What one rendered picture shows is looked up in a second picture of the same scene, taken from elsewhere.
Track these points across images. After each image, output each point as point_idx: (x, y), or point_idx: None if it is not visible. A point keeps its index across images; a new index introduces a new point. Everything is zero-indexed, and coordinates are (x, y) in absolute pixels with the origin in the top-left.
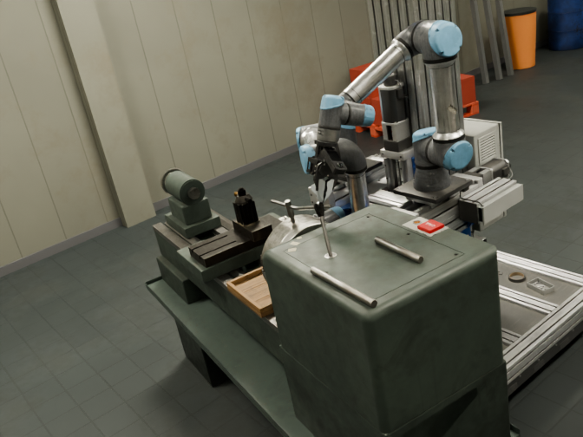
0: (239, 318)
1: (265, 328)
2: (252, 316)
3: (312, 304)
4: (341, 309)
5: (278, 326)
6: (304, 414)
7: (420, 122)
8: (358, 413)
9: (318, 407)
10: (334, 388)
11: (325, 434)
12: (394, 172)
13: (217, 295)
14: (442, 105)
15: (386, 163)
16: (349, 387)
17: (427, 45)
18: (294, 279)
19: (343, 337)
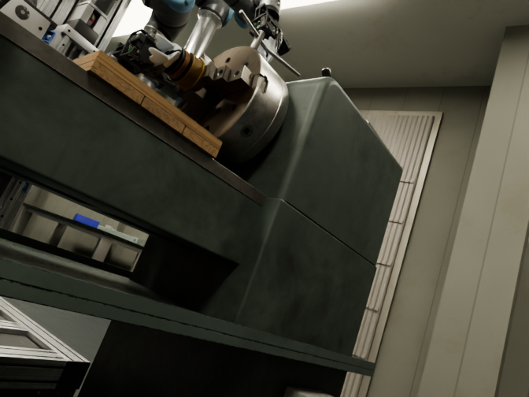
0: (55, 150)
1: (191, 179)
2: (152, 151)
3: (370, 151)
4: (393, 159)
5: (303, 169)
6: (266, 309)
7: (105, 35)
8: (364, 256)
9: (309, 278)
10: (349, 239)
11: (298, 318)
12: None
13: None
14: (205, 50)
15: (66, 43)
16: (367, 231)
17: (225, 6)
18: (364, 123)
19: (383, 183)
